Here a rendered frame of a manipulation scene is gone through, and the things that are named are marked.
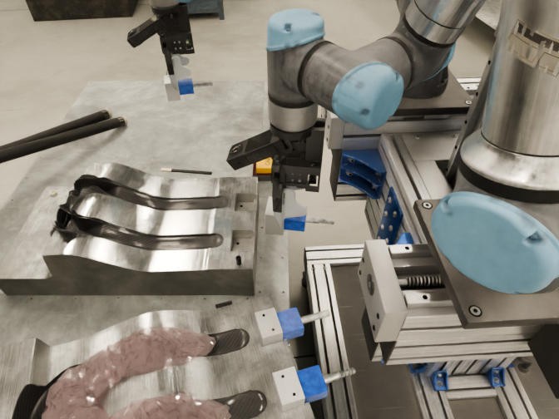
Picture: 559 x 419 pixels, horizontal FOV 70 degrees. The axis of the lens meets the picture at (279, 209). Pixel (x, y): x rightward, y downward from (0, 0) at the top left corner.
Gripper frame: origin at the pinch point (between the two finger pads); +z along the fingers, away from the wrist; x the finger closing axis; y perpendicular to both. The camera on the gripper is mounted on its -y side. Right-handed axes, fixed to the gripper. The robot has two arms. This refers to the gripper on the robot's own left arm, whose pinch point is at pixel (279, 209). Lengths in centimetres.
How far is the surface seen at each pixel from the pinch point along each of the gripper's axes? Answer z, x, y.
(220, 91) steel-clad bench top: 15, 68, -30
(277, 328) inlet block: 6.9, -20.8, 2.6
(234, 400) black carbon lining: 9.9, -32.0, -2.6
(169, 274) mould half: 7.9, -12.3, -19.3
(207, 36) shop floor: 95, 303, -109
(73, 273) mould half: 7.2, -14.8, -36.9
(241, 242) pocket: 8.8, -1.9, -7.6
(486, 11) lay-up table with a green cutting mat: 69, 324, 132
